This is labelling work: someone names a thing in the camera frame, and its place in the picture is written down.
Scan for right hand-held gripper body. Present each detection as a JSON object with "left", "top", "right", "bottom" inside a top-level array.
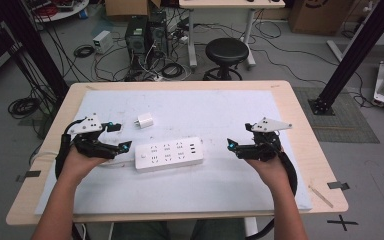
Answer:
[{"left": 236, "top": 116, "right": 294, "bottom": 163}]

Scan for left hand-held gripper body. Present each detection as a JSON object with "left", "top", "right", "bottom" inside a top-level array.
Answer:
[{"left": 63, "top": 112, "right": 118, "bottom": 160}]

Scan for person's left hand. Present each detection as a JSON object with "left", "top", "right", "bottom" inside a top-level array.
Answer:
[{"left": 59, "top": 145, "right": 110, "bottom": 188}]

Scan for person's right hand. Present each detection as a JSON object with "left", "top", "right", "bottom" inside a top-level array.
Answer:
[{"left": 244, "top": 151, "right": 290, "bottom": 196}]

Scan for white charger adapter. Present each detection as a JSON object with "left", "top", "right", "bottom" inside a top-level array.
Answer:
[{"left": 133, "top": 112, "right": 155, "bottom": 130}]

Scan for white power strip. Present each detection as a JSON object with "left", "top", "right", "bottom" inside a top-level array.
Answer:
[{"left": 133, "top": 136, "right": 205, "bottom": 173}]

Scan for white foam mat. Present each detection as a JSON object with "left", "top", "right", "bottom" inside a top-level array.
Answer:
[{"left": 34, "top": 89, "right": 313, "bottom": 215}]

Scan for black tape strip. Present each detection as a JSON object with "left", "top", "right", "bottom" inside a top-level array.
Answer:
[
  {"left": 326, "top": 181, "right": 351, "bottom": 191},
  {"left": 15, "top": 170, "right": 42, "bottom": 183}
]

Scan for thin wooden stick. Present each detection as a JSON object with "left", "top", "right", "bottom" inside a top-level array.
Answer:
[{"left": 307, "top": 184, "right": 335, "bottom": 209}]

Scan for black round stool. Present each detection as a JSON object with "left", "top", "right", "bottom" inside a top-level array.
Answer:
[{"left": 202, "top": 37, "right": 250, "bottom": 82}]

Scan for grey floor mat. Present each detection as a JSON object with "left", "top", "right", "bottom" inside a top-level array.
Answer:
[{"left": 292, "top": 86, "right": 381, "bottom": 145}]

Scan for white bench power supply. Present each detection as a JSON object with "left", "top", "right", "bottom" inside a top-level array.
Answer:
[{"left": 92, "top": 30, "right": 115, "bottom": 55}]

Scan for black computer tower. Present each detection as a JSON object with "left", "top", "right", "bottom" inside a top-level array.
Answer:
[
  {"left": 147, "top": 11, "right": 170, "bottom": 58},
  {"left": 124, "top": 15, "right": 150, "bottom": 69}
]

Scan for person's legs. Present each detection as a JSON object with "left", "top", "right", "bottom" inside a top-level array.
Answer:
[{"left": 111, "top": 218, "right": 247, "bottom": 240}]

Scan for black tape cross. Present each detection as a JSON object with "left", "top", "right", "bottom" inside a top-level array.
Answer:
[{"left": 326, "top": 214, "right": 360, "bottom": 232}]

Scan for white desk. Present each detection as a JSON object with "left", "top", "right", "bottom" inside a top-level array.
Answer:
[{"left": 178, "top": 0, "right": 286, "bottom": 70}]

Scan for round white table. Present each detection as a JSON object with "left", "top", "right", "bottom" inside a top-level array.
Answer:
[{"left": 26, "top": 0, "right": 91, "bottom": 23}]

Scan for large brown cardboard box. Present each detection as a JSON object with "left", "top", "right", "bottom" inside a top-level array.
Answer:
[{"left": 287, "top": 0, "right": 355, "bottom": 37}]

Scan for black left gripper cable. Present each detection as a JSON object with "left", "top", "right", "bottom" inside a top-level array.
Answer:
[{"left": 54, "top": 119, "right": 87, "bottom": 181}]

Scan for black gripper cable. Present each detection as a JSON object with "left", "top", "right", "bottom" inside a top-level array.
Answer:
[
  {"left": 54, "top": 119, "right": 87, "bottom": 181},
  {"left": 245, "top": 150, "right": 299, "bottom": 240}
]

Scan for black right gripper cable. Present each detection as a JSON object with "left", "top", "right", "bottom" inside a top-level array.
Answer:
[{"left": 245, "top": 150, "right": 299, "bottom": 240}]

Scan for white power strip cable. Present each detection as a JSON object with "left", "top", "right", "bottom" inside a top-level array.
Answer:
[{"left": 29, "top": 150, "right": 136, "bottom": 168}]

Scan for coiled black cable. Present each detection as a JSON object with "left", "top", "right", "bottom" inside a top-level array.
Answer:
[
  {"left": 72, "top": 44, "right": 96, "bottom": 59},
  {"left": 161, "top": 62, "right": 185, "bottom": 80},
  {"left": 7, "top": 96, "right": 42, "bottom": 120}
]

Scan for black aluminium frame post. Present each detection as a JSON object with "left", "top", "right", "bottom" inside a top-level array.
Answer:
[
  {"left": 0, "top": 0, "right": 70, "bottom": 99},
  {"left": 307, "top": 0, "right": 384, "bottom": 116}
]

